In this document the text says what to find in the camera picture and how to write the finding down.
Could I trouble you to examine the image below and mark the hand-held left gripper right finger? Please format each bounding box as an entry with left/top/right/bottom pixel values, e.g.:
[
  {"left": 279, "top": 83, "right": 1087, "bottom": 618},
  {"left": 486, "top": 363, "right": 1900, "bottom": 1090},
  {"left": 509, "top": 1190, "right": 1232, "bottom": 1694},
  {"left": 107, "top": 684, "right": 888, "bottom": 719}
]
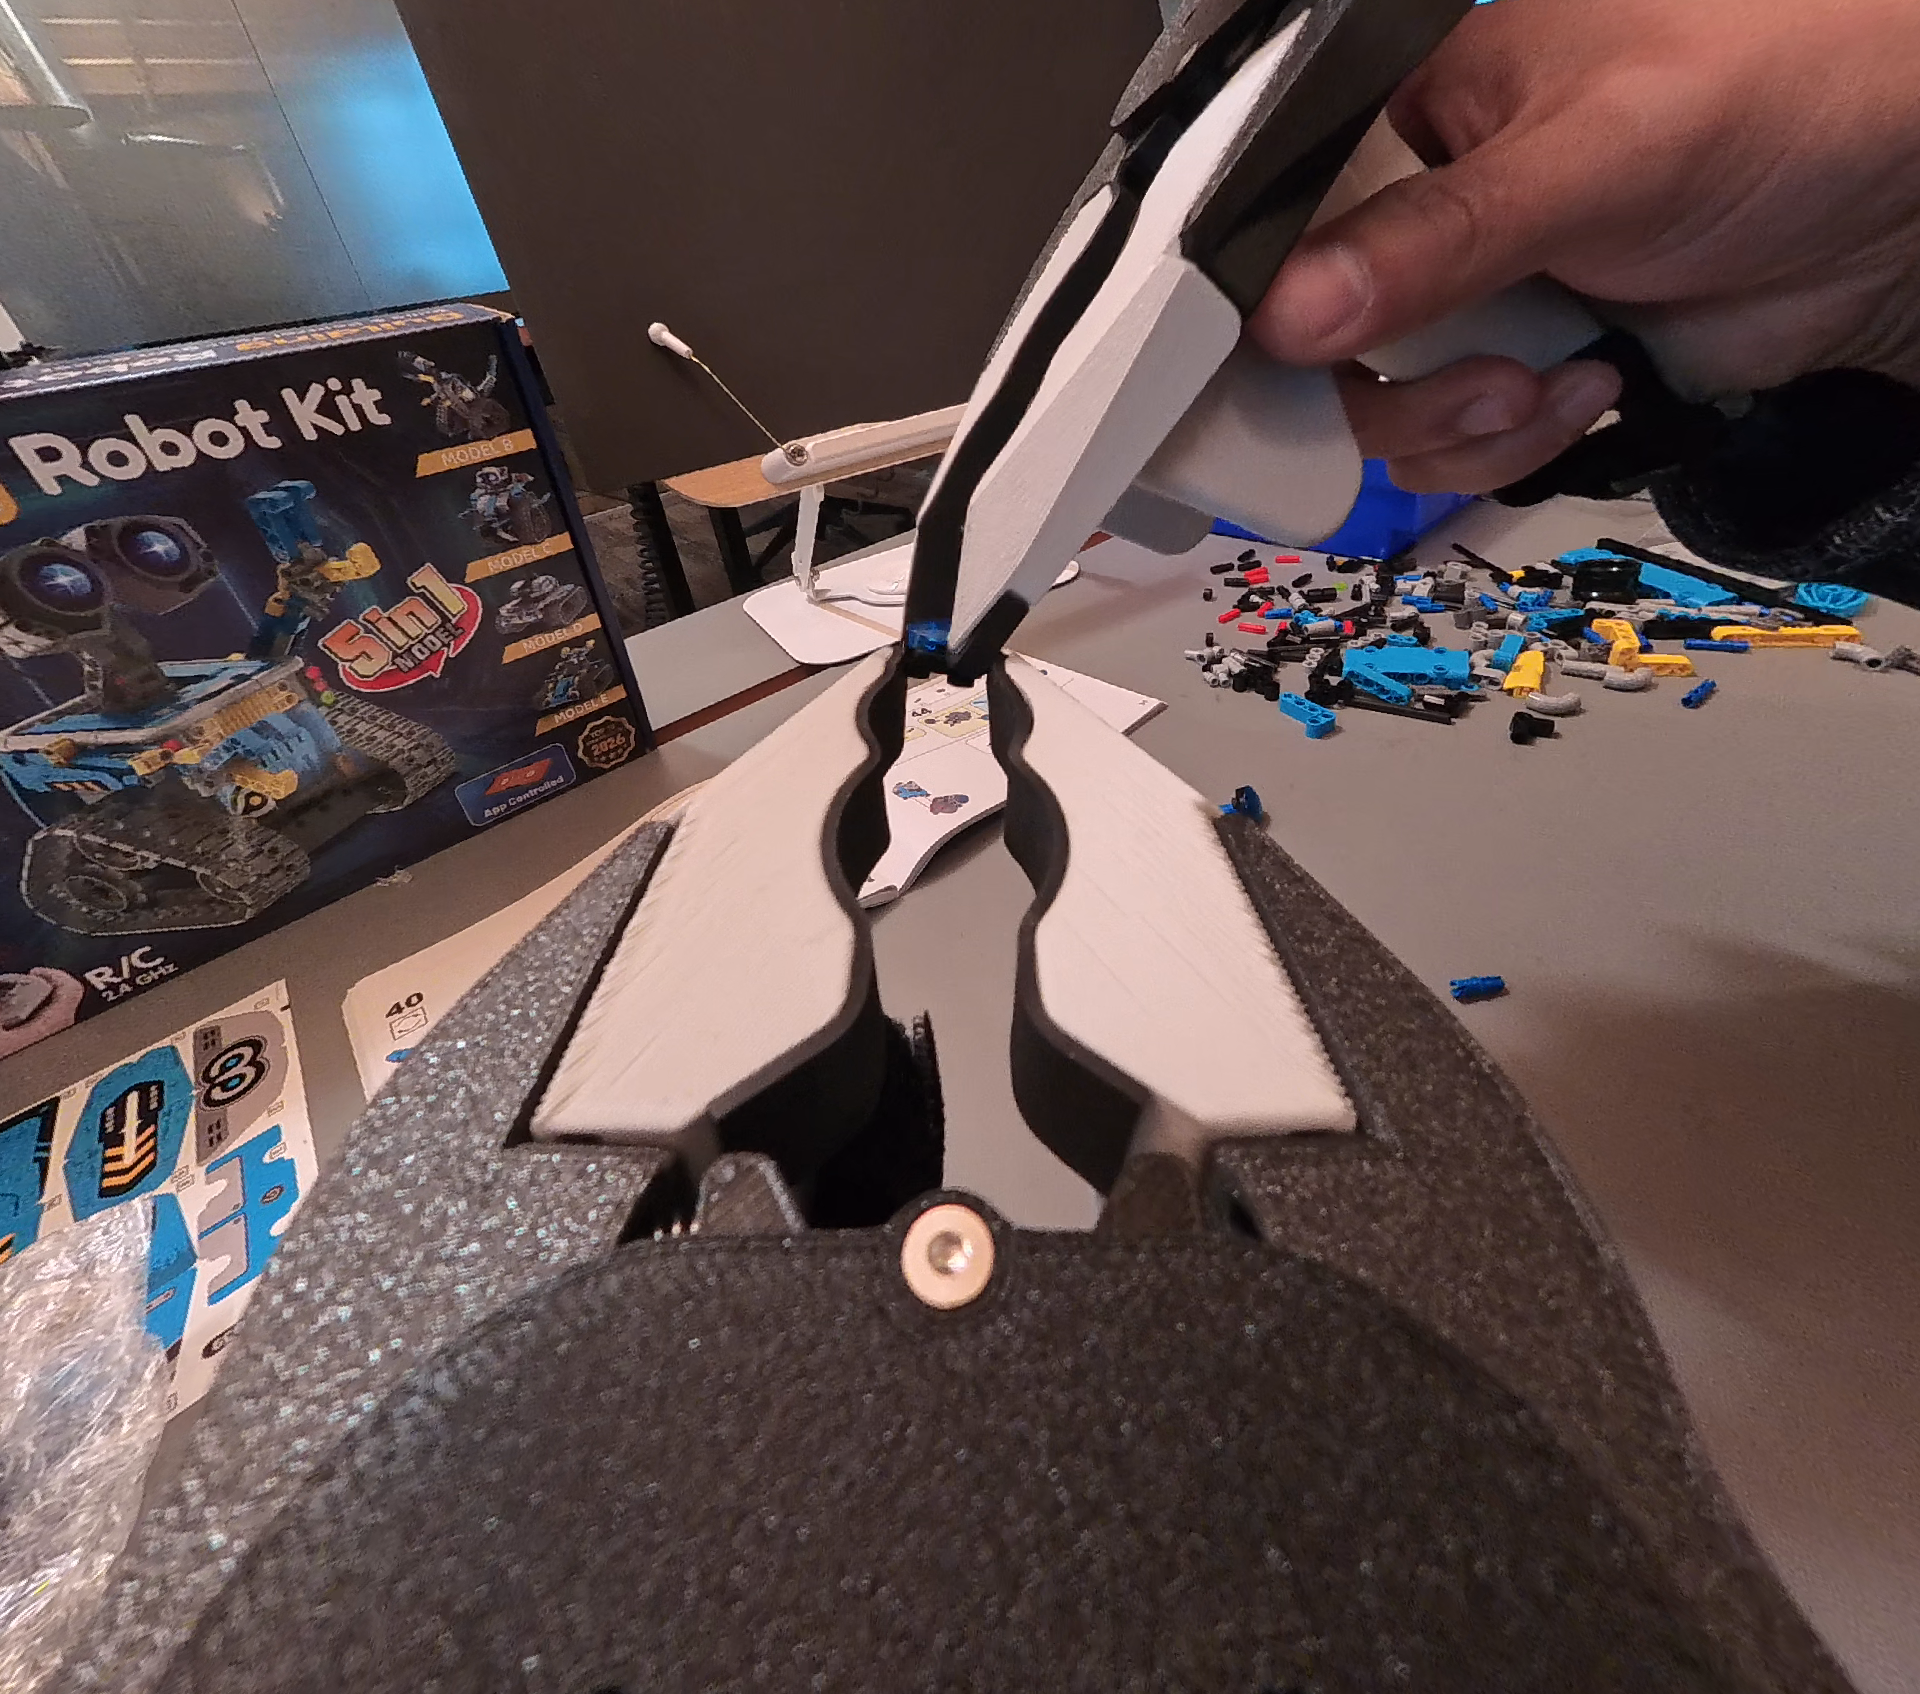
[{"left": 982, "top": 651, "right": 1356, "bottom": 1196}]

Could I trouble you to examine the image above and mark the white desk lamp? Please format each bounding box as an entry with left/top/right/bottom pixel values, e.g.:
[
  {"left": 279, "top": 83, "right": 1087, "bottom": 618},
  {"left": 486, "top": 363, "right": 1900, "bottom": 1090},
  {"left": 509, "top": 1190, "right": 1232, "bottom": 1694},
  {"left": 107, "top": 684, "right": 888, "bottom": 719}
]
[{"left": 644, "top": 321, "right": 1085, "bottom": 670}]

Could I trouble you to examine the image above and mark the person's right hand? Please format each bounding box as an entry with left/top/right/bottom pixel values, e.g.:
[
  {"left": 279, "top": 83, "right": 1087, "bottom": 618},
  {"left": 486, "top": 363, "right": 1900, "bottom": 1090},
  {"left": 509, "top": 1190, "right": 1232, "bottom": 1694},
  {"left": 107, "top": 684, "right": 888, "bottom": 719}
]
[{"left": 1247, "top": 0, "right": 1920, "bottom": 497}]

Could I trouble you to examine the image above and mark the instruction booklet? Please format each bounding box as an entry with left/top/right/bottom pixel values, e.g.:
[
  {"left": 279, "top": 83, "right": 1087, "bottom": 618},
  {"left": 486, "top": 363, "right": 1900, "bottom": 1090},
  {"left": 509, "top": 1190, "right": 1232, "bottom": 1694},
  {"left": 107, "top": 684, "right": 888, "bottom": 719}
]
[{"left": 343, "top": 651, "right": 1170, "bottom": 1101}]

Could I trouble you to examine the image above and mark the robot kit box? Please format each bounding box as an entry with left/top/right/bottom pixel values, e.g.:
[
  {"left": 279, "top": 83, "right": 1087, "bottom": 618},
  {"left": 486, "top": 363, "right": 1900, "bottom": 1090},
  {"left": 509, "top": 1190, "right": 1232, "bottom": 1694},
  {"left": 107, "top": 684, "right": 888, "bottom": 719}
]
[{"left": 0, "top": 302, "right": 658, "bottom": 1059}]

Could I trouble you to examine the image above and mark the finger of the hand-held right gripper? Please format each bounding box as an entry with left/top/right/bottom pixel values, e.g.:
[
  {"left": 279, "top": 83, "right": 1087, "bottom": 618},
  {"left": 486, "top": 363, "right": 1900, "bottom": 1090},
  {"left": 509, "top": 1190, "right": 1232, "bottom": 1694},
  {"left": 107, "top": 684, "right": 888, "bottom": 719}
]
[
  {"left": 903, "top": 183, "right": 1121, "bottom": 651},
  {"left": 956, "top": 14, "right": 1309, "bottom": 664}
]

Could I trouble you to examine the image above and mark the black divider panel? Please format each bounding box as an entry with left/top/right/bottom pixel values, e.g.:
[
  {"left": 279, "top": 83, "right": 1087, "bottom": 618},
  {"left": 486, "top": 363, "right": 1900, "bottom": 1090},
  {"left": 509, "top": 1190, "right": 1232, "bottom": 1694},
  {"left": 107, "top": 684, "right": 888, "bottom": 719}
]
[{"left": 336, "top": 0, "right": 1205, "bottom": 515}]

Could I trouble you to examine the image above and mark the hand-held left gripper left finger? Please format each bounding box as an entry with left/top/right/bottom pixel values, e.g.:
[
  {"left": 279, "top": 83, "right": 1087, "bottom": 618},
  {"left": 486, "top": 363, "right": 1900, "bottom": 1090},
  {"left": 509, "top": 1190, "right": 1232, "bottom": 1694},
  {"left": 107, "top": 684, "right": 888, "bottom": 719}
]
[{"left": 528, "top": 651, "right": 910, "bottom": 1152}]

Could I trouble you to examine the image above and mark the blue sticker sheet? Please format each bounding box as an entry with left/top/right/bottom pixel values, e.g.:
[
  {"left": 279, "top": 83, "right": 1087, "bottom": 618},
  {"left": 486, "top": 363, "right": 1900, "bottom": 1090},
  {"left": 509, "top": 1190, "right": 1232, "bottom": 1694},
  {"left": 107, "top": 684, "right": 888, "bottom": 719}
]
[{"left": 0, "top": 981, "right": 324, "bottom": 1426}]

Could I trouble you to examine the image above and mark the blue plastic bin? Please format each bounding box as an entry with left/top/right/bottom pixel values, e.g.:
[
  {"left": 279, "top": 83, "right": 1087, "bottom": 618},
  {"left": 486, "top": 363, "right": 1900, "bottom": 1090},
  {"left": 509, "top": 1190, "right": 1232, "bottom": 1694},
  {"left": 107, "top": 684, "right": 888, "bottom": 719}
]
[{"left": 1319, "top": 461, "right": 1482, "bottom": 567}]

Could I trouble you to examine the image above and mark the spread of blue yellow bricks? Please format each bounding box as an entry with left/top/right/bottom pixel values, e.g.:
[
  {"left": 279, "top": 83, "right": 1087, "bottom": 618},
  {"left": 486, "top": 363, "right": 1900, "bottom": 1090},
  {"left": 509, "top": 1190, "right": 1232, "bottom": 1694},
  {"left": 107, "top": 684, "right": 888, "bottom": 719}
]
[{"left": 1484, "top": 530, "right": 1920, "bottom": 746}]

